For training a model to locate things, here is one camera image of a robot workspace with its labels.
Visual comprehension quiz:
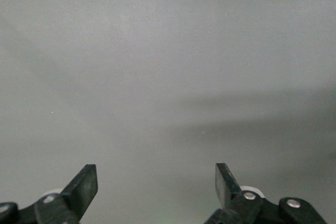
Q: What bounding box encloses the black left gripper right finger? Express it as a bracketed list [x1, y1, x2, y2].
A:
[203, 163, 328, 224]

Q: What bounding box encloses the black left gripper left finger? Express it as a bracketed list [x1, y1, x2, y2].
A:
[0, 164, 99, 224]

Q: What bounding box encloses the dark grey table mat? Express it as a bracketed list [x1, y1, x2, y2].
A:
[0, 0, 336, 224]

